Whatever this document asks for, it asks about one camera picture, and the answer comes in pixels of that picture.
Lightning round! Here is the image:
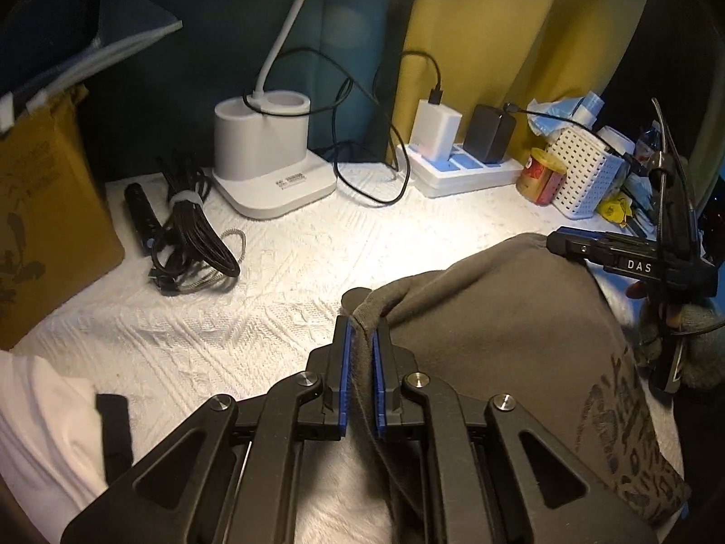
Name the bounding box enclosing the brown t-shirt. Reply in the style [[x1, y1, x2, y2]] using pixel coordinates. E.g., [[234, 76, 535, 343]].
[[352, 233, 689, 543]]

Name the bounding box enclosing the yellow snack bag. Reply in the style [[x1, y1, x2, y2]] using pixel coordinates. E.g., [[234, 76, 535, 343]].
[[596, 190, 633, 227]]

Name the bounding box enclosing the white perforated basket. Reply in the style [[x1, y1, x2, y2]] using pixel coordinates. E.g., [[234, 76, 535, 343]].
[[548, 126, 624, 220]]

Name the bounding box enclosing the red tin can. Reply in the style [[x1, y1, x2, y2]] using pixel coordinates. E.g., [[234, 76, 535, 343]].
[[516, 147, 566, 206]]

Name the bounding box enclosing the clear snack jar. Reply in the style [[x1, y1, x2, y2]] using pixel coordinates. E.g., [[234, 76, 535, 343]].
[[594, 125, 635, 171]]

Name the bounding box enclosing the white power strip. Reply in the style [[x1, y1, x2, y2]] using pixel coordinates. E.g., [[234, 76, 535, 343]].
[[396, 145, 522, 199]]

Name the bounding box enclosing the black charger adapter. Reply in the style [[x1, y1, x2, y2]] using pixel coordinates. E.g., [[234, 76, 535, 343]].
[[463, 104, 516, 165]]

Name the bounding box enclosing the white charger adapter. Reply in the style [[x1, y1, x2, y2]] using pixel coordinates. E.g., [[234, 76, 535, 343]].
[[409, 100, 462, 162]]

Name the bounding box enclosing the yellow curtain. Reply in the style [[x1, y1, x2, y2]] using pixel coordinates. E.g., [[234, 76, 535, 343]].
[[387, 0, 661, 162]]

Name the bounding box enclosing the white desk lamp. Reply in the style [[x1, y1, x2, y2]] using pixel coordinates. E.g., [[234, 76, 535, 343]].
[[211, 0, 335, 220]]

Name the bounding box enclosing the cardboard box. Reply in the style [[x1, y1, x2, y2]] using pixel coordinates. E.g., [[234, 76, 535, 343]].
[[1, 86, 126, 351]]

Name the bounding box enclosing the tablet computer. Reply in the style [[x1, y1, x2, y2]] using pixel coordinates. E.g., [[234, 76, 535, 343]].
[[1, 0, 182, 133]]

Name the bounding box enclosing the bundled black cable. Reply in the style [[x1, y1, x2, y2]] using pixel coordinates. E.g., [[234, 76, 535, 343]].
[[123, 165, 247, 297]]

